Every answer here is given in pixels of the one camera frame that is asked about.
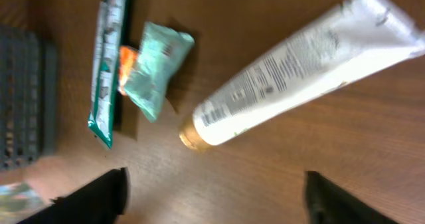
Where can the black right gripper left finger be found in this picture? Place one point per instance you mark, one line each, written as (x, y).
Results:
(101, 201)

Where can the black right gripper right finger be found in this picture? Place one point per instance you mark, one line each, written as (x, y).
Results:
(327, 203)

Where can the teal snack packet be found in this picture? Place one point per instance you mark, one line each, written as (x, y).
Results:
(161, 54)

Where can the orange small packet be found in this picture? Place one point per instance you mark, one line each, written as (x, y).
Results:
(128, 56)

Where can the white tube with gold cap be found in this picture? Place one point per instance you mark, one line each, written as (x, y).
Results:
(351, 41)

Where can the green white 3M package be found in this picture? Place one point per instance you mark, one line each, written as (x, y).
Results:
(105, 66)

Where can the grey plastic mesh basket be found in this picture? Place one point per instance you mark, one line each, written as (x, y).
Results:
(29, 67)

